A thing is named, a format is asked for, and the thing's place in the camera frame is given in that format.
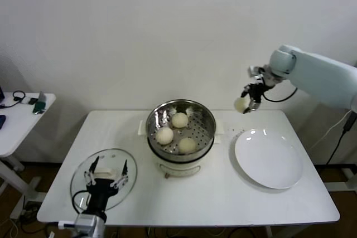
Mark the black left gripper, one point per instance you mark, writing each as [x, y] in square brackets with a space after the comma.
[101, 196]

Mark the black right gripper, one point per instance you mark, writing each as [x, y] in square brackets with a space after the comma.
[256, 91]

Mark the white steamed baozi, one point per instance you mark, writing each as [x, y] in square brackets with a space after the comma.
[164, 135]
[240, 105]
[179, 120]
[187, 145]

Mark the round glass pot lid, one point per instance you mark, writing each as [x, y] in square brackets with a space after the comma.
[131, 165]

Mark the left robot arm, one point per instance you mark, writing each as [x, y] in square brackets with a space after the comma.
[90, 225]

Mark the perforated steel steamer basket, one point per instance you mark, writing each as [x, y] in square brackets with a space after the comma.
[203, 126]

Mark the large white plate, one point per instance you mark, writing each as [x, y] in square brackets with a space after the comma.
[267, 160]

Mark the floor power strip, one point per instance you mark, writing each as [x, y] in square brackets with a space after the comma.
[31, 206]

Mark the green flat object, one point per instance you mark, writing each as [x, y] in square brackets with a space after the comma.
[39, 107]

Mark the white side table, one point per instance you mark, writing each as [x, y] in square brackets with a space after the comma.
[16, 135]

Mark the grey upright card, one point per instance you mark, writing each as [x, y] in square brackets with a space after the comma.
[42, 97]

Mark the small black device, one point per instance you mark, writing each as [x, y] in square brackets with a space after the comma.
[33, 101]

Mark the small white box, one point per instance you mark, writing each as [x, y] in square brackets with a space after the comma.
[26, 101]

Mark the dark blue pouch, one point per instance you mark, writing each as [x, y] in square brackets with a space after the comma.
[2, 122]

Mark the dark laptop screen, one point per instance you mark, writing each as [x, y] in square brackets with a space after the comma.
[1, 95]

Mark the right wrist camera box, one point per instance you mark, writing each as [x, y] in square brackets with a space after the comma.
[256, 73]

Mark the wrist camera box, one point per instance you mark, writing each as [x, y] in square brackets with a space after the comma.
[256, 73]
[67, 224]

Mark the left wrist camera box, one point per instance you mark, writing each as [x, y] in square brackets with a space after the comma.
[67, 224]

